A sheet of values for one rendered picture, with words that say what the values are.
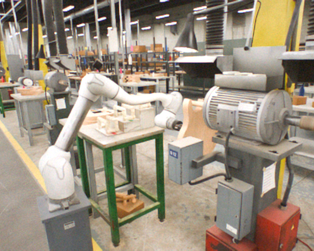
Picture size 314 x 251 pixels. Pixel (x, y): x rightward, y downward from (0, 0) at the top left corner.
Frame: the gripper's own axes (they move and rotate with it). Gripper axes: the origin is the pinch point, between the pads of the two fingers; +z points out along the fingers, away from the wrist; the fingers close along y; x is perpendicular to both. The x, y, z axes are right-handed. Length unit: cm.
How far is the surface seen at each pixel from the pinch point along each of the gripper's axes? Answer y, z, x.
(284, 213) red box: 2, 63, -26
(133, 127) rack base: 6, -64, -11
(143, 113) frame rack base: -2, -64, 1
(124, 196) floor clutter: -4, -86, -86
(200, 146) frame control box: 26.9, 27.2, -0.2
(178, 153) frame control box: 40.4, 25.7, -2.8
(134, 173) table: -22, -97, -70
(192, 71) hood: 0.1, -9.9, 38.2
